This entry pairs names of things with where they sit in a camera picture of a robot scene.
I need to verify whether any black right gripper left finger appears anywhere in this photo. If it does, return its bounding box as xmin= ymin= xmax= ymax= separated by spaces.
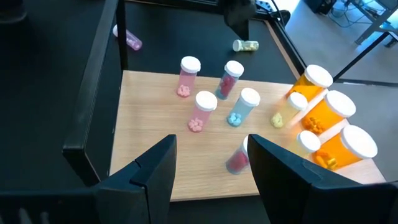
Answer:
xmin=95 ymin=134 xmax=177 ymax=224

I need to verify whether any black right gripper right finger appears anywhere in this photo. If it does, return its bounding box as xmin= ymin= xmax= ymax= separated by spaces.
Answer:
xmin=248 ymin=134 xmax=371 ymax=224

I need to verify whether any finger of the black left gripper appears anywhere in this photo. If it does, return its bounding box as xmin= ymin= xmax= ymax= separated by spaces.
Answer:
xmin=224 ymin=14 xmax=250 ymax=41

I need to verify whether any blue bottle with red pills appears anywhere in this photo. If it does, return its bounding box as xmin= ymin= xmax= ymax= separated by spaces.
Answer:
xmin=215 ymin=60 xmax=245 ymax=101
xmin=225 ymin=135 xmax=250 ymax=175

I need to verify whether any orange medicine bottle white cap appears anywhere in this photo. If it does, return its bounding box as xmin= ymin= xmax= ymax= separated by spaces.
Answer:
xmin=312 ymin=124 xmax=379 ymax=171
xmin=285 ymin=64 xmax=334 ymax=102
xmin=300 ymin=90 xmax=357 ymax=135

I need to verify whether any pink medicine bottle white cap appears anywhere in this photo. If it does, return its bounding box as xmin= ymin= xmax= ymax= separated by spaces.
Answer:
xmin=176 ymin=55 xmax=201 ymax=98
xmin=112 ymin=24 xmax=143 ymax=51
xmin=187 ymin=90 xmax=218 ymax=133

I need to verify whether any black table mat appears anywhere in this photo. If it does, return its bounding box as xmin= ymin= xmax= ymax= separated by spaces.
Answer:
xmin=0 ymin=0 xmax=307 ymax=224

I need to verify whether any black aluminium rig frame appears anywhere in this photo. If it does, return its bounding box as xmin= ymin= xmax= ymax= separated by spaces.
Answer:
xmin=254 ymin=0 xmax=312 ymax=77

